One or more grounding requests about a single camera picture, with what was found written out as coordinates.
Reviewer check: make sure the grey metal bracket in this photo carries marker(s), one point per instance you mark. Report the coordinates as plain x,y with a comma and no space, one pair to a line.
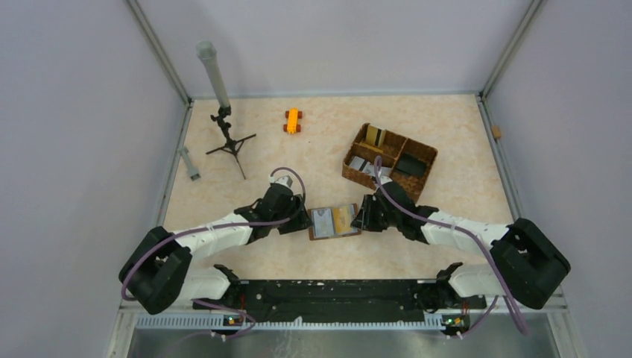
192,171

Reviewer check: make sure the gold credit card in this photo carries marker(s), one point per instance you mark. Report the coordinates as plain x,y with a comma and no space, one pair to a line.
342,219
375,136

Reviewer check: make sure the orange toy car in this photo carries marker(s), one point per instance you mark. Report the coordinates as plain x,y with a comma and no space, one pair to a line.
292,125

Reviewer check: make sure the brown leather card holder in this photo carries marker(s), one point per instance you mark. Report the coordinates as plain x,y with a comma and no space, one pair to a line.
311,229

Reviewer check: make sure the silver white credit card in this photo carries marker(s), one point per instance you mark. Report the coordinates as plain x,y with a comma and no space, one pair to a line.
323,223

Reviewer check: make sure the woven wicker divided basket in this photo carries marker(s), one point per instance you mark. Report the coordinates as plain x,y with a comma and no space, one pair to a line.
411,161

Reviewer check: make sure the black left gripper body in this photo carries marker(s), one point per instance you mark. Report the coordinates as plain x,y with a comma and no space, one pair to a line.
282,215

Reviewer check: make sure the small wooden block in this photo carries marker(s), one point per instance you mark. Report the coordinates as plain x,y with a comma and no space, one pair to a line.
496,132

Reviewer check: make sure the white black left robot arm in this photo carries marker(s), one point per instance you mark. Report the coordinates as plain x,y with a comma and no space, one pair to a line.
160,270

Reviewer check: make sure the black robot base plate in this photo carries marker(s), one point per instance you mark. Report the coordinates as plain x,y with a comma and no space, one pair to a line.
345,301

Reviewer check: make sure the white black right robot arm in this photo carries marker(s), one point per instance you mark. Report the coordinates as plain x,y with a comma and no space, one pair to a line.
466,235

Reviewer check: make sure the aluminium frame rail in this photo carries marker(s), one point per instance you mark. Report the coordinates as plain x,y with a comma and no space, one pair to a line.
532,267

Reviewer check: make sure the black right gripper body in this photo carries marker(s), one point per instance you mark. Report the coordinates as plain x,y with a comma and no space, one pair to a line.
393,217

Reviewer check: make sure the black tripod with grey tube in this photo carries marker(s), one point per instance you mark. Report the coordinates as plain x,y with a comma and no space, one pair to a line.
207,54

